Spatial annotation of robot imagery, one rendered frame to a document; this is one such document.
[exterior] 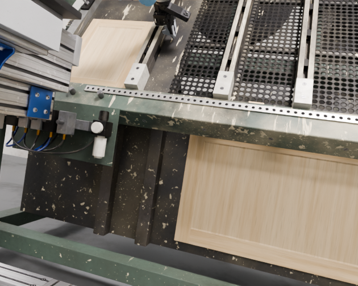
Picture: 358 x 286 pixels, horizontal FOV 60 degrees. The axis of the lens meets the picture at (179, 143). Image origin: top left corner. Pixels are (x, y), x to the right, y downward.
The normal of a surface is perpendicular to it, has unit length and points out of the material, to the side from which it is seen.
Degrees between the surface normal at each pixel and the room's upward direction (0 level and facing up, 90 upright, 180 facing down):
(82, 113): 90
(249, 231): 90
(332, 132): 58
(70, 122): 90
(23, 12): 90
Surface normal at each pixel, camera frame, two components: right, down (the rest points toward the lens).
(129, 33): -0.14, -0.54
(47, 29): 0.96, 0.15
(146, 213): -0.26, -0.02
